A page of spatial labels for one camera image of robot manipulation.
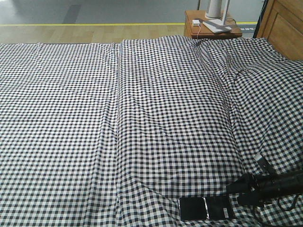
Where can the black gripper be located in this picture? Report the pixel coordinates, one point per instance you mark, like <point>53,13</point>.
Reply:
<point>264,189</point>

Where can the black smartphone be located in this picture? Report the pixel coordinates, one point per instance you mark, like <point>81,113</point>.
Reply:
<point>205,208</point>

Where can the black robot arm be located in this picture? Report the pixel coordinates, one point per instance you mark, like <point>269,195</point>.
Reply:
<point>291,183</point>

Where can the wooden bed headboard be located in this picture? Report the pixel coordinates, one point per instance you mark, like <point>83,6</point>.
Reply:
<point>282,26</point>

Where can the black white checkered bedsheet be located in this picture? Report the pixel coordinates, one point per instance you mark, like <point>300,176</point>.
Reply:
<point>112,135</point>

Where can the wooden bedside table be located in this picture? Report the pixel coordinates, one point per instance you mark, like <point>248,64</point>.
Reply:
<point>197,27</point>

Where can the white charger adapter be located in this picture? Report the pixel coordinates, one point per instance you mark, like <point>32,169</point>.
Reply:
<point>196,23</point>

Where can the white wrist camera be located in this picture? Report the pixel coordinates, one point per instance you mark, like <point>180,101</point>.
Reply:
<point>264,164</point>

